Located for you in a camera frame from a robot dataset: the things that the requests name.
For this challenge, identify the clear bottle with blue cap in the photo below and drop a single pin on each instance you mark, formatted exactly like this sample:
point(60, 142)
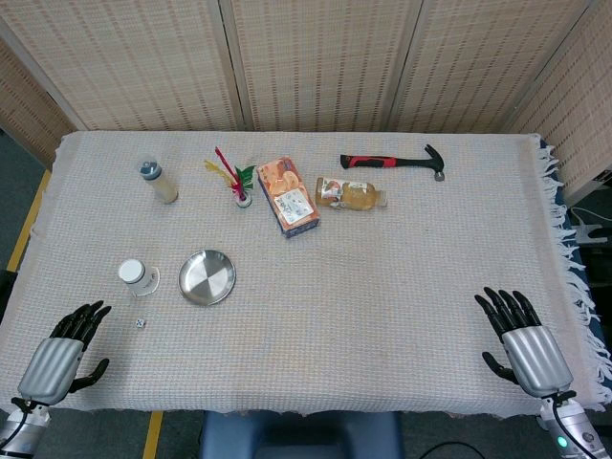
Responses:
point(159, 181)

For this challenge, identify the red and black claw hammer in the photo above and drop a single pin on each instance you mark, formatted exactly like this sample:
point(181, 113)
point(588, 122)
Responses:
point(382, 161)

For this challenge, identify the white woven fringed tablecloth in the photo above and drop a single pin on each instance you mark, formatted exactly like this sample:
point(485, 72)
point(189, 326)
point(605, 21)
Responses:
point(334, 296)

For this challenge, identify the woven folding screen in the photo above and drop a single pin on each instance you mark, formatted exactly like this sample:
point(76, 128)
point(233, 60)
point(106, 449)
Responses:
point(306, 62)

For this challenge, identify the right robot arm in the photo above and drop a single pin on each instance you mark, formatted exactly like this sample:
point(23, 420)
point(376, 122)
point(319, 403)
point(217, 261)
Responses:
point(569, 425)

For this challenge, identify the white bracket on dark stand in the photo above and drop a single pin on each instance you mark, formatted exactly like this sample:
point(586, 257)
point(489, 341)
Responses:
point(589, 232)

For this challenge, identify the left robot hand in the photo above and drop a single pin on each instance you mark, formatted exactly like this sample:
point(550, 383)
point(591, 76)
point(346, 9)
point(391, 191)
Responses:
point(50, 364)

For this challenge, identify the small white die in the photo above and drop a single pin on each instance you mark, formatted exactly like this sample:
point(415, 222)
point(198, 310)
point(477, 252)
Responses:
point(139, 323)

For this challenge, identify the white paper cup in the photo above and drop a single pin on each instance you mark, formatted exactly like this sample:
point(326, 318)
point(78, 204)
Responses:
point(136, 277)

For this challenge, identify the colourful feather shuttlecock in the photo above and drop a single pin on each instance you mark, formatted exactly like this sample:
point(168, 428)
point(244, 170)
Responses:
point(237, 179)

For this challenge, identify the steel plate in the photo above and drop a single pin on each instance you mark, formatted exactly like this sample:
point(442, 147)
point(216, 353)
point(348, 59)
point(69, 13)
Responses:
point(207, 277)

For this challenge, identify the amber drink bottle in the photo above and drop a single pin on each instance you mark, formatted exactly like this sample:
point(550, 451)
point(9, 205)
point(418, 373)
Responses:
point(349, 193)

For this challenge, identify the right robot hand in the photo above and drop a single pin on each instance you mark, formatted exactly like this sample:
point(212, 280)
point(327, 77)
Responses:
point(535, 356)

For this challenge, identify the orange printed carton box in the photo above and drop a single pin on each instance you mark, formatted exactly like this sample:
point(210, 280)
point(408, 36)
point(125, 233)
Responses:
point(288, 198)

